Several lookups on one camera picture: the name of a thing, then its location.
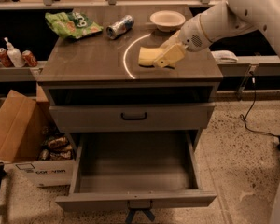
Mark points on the red soda can left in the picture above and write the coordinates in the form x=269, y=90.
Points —
x=4, y=59

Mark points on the cardboard box with snacks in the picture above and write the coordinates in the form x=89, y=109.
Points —
x=21, y=125

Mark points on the red soda can right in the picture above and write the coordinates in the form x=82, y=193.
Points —
x=29, y=58

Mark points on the silver blue soda can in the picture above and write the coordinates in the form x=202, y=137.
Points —
x=120, y=27

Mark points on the grey drawer cabinet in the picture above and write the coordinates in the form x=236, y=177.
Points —
x=99, y=71

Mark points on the closed drawer with black handle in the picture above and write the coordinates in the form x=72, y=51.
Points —
x=129, y=118

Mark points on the white pump bottle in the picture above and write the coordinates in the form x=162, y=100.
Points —
x=14, y=55

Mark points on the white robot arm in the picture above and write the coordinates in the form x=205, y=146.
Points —
x=240, y=155

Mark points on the folded white cloth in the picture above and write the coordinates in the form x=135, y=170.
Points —
x=224, y=56

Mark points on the red soda can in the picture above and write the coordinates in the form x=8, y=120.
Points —
x=4, y=59
x=29, y=58

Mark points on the yellow sponge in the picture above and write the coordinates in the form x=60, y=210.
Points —
x=152, y=57

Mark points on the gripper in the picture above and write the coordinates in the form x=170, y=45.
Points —
x=192, y=34

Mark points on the white paper bowl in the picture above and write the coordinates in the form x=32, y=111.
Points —
x=167, y=20

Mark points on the green chip bag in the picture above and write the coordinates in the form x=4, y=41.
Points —
x=72, y=25

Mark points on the open grey drawer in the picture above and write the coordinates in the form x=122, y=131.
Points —
x=135, y=170

